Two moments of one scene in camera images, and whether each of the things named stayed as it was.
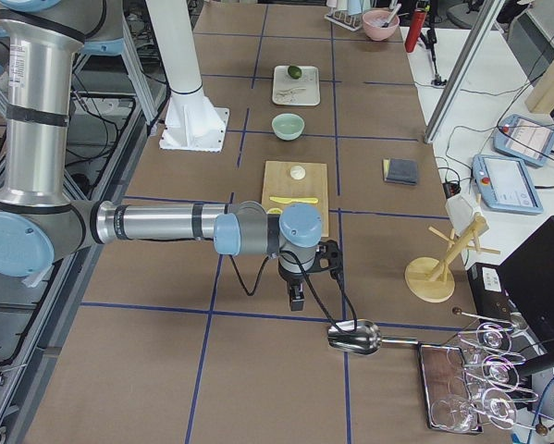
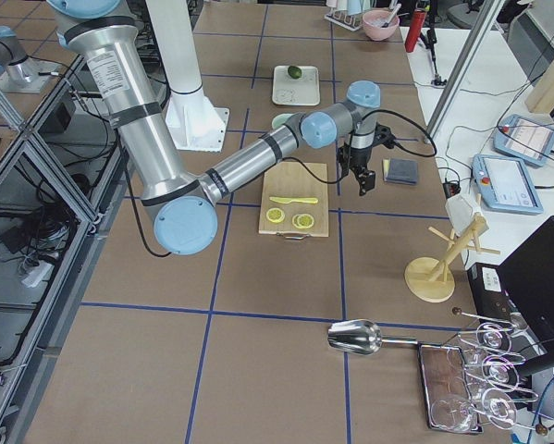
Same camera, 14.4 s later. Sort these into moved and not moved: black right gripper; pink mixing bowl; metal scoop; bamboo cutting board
Moved: black right gripper
Not moved: metal scoop; pink mixing bowl; bamboo cutting board
